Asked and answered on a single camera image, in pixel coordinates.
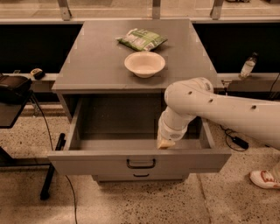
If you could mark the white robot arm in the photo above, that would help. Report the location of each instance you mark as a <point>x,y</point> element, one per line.
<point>188,99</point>

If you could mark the grey top drawer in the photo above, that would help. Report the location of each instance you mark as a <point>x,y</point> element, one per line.
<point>117,134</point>

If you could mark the green chip bag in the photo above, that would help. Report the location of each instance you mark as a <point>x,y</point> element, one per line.
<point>142,40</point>

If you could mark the black side table stand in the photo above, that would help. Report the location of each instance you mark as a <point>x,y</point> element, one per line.
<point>18,141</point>

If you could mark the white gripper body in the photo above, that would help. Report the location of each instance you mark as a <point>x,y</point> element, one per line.
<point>171,132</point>

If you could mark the white red shoe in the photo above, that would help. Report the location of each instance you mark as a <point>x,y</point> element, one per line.
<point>264,179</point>

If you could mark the tape measure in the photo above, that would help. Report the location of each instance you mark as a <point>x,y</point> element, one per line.
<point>38,73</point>

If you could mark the black bag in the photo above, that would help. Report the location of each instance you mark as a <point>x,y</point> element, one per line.
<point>14,89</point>

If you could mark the grey drawer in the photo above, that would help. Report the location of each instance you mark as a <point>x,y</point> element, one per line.
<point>117,134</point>
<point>138,177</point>

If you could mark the grey bottom drawer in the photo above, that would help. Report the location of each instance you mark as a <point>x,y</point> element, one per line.
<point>138,177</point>

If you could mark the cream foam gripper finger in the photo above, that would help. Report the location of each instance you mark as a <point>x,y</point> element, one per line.
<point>163,143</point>

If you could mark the white bowl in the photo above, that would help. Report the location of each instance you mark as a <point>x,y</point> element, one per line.
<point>144,64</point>

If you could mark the grey drawer cabinet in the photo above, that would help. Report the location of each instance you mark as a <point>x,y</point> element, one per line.
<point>95,64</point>

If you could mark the clear plastic bottle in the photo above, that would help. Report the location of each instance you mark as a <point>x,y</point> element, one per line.
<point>248,66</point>

